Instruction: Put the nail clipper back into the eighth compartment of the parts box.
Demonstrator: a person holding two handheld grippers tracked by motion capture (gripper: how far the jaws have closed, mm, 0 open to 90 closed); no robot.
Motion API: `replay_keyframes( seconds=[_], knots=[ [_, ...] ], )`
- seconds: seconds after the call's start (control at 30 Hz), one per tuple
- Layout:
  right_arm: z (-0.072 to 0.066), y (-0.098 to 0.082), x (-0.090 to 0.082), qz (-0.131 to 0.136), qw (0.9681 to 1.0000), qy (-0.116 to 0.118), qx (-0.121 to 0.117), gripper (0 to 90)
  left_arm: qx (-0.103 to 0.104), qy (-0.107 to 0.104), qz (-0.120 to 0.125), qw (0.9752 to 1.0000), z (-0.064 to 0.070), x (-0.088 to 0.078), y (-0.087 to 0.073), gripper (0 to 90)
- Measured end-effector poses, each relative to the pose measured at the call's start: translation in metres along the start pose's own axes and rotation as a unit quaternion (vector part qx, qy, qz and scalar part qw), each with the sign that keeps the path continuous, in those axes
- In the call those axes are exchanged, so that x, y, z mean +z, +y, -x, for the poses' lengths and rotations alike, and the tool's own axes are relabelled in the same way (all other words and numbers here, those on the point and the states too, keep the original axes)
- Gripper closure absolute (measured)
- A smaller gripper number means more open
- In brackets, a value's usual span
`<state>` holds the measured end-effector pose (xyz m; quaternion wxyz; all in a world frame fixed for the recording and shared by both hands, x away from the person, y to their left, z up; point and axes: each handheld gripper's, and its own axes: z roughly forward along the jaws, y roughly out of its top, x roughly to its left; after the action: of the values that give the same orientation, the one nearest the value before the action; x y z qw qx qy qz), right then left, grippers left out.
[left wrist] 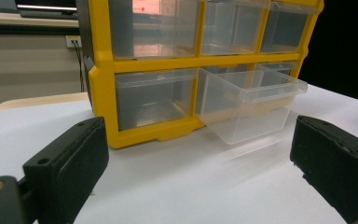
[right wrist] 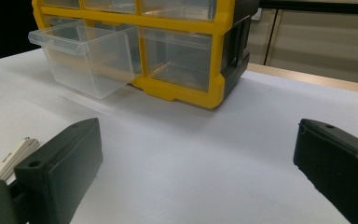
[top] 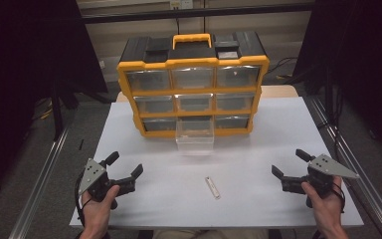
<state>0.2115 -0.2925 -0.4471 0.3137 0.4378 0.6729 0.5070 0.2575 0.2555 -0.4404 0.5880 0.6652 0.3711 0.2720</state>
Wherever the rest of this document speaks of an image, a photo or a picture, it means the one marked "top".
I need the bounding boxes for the yellow black organizer cabinet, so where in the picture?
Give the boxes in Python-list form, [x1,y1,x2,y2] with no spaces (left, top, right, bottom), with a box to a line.
[116,30,271,139]

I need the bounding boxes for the person's right hand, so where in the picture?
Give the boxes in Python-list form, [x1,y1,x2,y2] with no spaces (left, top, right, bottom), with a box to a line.
[300,175,346,231]

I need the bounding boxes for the person's left hand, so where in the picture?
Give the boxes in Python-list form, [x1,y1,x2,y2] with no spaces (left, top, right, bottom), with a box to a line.
[79,184,121,234]

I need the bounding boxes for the clear plastic drawer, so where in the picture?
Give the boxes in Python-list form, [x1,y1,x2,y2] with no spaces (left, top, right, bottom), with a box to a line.
[174,119,215,156]

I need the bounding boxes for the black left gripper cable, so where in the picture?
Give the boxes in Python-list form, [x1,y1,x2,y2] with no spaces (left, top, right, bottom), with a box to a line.
[74,171,87,227]

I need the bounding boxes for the white wall outlet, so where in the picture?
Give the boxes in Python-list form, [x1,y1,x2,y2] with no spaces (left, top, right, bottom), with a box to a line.
[169,0,194,10]

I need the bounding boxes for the black floor cable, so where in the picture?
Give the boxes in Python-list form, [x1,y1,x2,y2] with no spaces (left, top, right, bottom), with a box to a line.
[267,57,299,76]

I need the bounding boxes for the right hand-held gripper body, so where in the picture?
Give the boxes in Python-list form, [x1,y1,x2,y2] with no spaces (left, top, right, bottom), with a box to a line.
[281,153,361,209]

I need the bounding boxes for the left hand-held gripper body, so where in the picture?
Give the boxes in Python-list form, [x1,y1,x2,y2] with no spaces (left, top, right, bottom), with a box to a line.
[78,158,137,211]

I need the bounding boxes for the aluminium floor rail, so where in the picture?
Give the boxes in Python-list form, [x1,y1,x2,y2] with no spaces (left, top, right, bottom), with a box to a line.
[9,127,71,239]
[306,96,382,239]

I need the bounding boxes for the set of clear cabinet drawers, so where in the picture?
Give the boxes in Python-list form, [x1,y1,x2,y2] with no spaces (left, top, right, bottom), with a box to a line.
[125,65,262,132]

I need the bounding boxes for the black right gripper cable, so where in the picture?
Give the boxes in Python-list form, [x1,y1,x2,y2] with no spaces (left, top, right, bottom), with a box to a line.
[330,180,347,214]

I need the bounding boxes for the black curtain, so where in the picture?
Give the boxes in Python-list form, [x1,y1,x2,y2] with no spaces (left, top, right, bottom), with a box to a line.
[292,0,382,165]
[0,0,109,204]

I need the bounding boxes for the small clear tube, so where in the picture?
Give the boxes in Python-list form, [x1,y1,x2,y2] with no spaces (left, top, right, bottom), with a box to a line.
[204,175,222,200]

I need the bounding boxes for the person's beige pants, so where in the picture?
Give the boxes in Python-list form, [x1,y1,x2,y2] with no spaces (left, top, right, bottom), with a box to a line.
[152,228,270,239]

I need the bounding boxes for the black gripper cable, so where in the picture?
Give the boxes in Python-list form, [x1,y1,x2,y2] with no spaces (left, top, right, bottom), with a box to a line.
[330,180,347,214]
[74,171,87,227]

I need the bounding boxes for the black metal stand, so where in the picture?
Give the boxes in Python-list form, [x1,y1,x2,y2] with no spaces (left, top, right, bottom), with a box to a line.
[48,76,81,142]

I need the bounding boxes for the yellow floor cable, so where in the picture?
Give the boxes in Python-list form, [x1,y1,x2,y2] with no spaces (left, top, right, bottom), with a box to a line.
[39,101,54,120]

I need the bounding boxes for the black horizontal bar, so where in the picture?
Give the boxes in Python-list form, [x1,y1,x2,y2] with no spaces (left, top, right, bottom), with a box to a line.
[81,2,315,25]

